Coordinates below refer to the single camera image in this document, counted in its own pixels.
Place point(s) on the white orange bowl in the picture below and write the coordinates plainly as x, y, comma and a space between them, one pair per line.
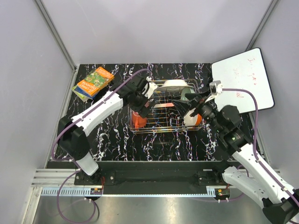
192, 121

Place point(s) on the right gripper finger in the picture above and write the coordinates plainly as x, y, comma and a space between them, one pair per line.
196, 96
183, 107

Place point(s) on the pink beige plate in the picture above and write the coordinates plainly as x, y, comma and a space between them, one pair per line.
164, 105

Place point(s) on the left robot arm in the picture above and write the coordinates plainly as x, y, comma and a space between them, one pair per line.
73, 132

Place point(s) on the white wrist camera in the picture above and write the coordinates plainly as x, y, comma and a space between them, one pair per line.
149, 88
216, 88

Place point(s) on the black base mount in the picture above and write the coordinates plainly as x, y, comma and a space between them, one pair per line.
155, 178

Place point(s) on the white board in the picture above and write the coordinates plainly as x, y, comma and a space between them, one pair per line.
243, 71

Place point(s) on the wire dish rack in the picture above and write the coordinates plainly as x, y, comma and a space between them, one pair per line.
161, 120

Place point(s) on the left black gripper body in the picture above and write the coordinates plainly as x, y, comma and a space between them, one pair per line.
138, 105

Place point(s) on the aluminium rail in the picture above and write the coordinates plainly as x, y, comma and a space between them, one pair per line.
61, 182

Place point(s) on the orange mug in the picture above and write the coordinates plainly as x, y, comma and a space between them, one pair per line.
138, 121

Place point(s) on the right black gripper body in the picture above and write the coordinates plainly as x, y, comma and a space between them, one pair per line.
206, 109

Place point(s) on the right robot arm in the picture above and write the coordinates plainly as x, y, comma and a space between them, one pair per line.
278, 199

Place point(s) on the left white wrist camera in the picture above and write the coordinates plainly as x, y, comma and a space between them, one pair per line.
149, 88

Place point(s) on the orange book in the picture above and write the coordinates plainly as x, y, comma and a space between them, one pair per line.
92, 84

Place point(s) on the white scalloped plate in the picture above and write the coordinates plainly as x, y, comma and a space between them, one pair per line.
173, 85

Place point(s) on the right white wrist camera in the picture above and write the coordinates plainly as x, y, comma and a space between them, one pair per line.
216, 88

